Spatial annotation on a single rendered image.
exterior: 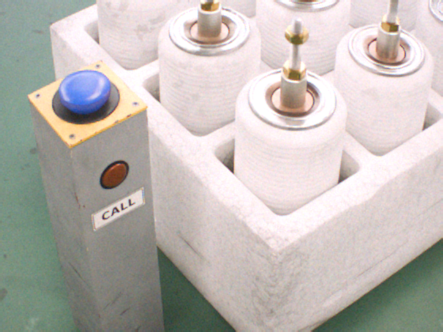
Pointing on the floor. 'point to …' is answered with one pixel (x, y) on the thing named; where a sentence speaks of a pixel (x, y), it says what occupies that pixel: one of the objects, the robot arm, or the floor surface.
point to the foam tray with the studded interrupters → (217, 259)
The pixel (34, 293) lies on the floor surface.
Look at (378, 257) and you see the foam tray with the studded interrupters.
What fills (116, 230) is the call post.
